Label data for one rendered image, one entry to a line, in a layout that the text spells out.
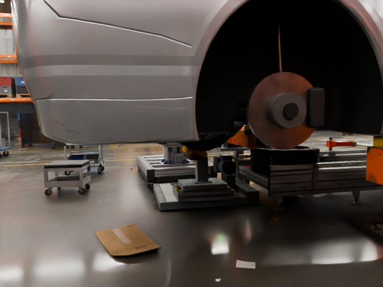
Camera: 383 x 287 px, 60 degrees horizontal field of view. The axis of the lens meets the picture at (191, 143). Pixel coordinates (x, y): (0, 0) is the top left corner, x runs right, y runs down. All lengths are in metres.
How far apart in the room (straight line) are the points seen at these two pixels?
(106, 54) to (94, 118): 0.22
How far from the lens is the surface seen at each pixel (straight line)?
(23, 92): 13.16
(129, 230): 2.52
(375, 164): 1.69
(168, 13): 1.25
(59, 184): 3.81
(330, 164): 3.20
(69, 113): 1.21
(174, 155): 4.07
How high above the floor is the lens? 0.84
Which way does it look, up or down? 5 degrees down
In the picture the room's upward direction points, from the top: 1 degrees counter-clockwise
